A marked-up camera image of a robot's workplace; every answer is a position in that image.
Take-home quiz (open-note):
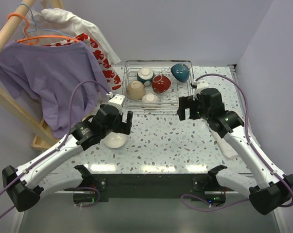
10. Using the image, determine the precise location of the white cloth garment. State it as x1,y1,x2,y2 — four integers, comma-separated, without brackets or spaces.
34,8,121,64

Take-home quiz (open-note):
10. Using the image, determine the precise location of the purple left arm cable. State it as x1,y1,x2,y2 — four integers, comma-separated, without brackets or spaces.
0,80,113,225

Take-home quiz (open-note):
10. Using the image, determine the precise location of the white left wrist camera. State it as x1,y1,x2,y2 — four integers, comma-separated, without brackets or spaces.
108,94,125,108

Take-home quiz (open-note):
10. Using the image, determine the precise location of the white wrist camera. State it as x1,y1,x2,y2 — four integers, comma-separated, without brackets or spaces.
108,94,125,108
190,80,209,94

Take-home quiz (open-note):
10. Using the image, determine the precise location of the small white bowl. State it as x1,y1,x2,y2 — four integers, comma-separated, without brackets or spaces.
141,93,160,108

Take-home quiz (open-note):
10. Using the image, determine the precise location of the wooden clothes rack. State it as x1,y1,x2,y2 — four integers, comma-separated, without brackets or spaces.
0,0,58,151

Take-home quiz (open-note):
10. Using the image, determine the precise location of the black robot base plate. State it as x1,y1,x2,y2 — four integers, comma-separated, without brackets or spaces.
71,166,229,206

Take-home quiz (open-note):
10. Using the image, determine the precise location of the folded white towel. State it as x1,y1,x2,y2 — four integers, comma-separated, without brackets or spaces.
205,121,239,160

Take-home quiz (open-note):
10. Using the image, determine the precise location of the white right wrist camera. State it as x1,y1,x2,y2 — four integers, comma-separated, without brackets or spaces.
190,80,209,94

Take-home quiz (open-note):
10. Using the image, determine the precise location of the purple t-shirt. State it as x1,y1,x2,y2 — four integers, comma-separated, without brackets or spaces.
0,41,111,138

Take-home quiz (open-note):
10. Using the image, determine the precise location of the beige ceramic bowl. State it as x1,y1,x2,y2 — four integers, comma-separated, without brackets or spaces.
126,81,146,100

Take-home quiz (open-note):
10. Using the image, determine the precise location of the pale white bowl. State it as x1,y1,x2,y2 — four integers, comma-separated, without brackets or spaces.
103,132,127,149

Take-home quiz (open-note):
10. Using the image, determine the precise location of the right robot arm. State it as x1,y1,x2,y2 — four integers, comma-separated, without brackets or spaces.
177,88,293,215

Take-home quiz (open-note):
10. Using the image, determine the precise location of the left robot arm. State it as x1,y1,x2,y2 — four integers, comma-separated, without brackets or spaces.
2,104,133,212

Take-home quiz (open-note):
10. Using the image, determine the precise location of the blue wire hanger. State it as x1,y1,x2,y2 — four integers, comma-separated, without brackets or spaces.
18,3,71,37

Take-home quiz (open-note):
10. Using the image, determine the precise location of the red floral white cloth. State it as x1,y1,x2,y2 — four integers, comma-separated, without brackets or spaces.
38,33,122,94

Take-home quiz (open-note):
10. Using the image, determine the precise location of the orange clothes hanger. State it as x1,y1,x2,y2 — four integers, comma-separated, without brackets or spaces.
7,13,79,45

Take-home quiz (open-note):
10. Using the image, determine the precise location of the metal wire dish rack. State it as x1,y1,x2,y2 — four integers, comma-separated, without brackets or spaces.
121,59,198,110

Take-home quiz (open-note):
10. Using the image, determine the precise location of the teal white patterned bowl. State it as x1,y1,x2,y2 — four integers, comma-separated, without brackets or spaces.
137,67,155,86

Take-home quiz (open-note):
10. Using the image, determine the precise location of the dark teal glazed bowl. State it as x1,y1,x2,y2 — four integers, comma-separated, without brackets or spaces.
171,64,190,83

